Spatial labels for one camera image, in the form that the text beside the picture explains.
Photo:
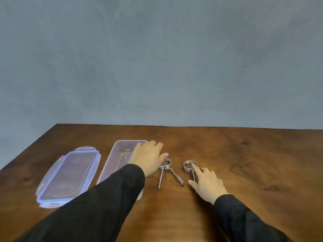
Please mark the person's right forearm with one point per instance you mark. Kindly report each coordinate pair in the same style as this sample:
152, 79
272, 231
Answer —
244, 221

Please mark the person's left hand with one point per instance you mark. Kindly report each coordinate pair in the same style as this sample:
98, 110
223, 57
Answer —
147, 158

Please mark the person's left forearm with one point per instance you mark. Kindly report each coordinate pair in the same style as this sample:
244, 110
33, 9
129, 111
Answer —
101, 204

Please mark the person's left thumb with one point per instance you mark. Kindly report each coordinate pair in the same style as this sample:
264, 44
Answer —
164, 157

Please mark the clear plastic container lid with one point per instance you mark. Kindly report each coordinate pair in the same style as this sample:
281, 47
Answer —
68, 175

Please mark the person's right thumb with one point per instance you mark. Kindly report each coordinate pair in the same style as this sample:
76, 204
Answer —
192, 184

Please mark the metal spring clip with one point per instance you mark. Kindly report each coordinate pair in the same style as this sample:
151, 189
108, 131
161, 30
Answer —
166, 165
188, 166

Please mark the person's right hand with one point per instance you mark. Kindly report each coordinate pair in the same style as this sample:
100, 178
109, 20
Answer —
209, 185

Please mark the clear plastic storage container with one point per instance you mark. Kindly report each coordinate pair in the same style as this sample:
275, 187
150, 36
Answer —
116, 161

